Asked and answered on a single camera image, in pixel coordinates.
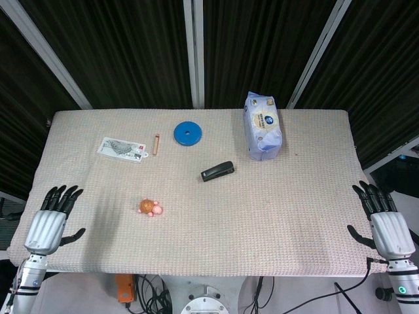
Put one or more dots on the blue round disc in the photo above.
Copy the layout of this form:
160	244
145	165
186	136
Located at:
188	133

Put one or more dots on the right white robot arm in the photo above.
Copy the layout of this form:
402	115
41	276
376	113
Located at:
404	281

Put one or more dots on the small pink and brown doll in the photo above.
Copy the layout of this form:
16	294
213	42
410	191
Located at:
147	206

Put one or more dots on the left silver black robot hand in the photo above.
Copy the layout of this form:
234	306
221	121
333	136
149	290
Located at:
44	229

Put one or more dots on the black stapler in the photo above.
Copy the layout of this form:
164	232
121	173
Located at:
217	170

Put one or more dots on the small wooden stick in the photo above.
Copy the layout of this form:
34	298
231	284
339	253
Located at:
156	144

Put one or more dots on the beige waffle table cloth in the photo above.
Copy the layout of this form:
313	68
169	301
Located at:
229	222

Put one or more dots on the black curtain panel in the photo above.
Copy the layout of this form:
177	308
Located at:
376	81
19	114
124	49
255	42

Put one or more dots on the light blue tissue pack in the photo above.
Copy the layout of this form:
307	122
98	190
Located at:
263	131

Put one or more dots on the white frame post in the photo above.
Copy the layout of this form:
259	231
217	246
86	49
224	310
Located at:
317	55
49	55
376	165
193	49

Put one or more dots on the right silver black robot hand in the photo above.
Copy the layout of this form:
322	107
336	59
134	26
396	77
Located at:
391	233

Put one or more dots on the white robot torso base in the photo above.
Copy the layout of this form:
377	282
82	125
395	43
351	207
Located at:
204	305

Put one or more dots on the flat white packaged card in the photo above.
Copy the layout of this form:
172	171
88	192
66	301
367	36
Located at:
119	148

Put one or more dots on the black thin rod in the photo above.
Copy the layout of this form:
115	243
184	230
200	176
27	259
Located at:
343	292

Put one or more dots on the orange control box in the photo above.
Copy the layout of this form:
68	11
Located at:
125	288

